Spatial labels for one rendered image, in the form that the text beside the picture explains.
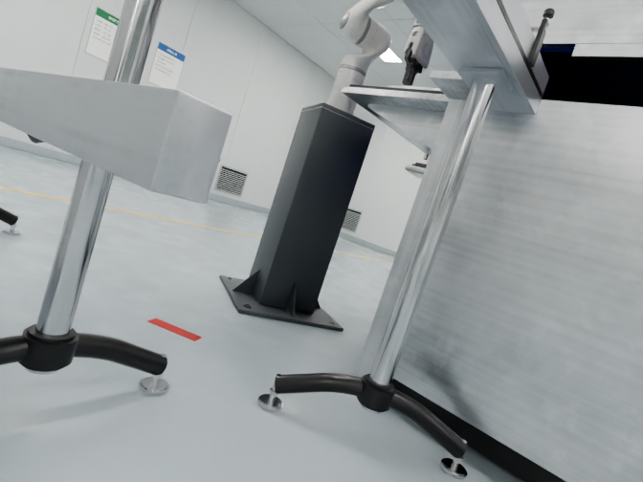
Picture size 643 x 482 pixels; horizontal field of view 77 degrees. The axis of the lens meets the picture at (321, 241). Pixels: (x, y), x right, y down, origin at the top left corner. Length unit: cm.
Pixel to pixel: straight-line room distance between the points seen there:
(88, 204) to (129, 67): 22
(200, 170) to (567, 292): 81
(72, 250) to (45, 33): 530
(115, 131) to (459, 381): 91
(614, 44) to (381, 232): 672
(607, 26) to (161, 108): 99
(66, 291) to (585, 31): 119
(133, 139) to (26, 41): 537
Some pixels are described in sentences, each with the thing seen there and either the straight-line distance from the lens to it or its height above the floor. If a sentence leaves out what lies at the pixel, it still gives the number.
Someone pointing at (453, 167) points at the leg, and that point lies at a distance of 91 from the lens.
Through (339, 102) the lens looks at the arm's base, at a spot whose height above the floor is 90.
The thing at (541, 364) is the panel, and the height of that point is 29.
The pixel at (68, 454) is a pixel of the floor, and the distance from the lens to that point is 79.
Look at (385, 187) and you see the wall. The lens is 783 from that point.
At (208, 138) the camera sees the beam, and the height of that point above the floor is 51.
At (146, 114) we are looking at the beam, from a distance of 56.
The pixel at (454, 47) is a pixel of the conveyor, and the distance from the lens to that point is 90.
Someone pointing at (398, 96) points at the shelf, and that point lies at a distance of 133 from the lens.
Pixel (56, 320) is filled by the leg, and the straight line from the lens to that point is 79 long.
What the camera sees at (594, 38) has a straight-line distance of 120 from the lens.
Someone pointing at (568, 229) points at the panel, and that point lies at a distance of 106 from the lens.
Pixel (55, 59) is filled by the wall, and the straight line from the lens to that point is 598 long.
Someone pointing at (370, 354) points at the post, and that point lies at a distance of 121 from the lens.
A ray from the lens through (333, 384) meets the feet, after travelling 96.
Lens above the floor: 48
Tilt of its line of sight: 5 degrees down
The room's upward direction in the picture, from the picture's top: 18 degrees clockwise
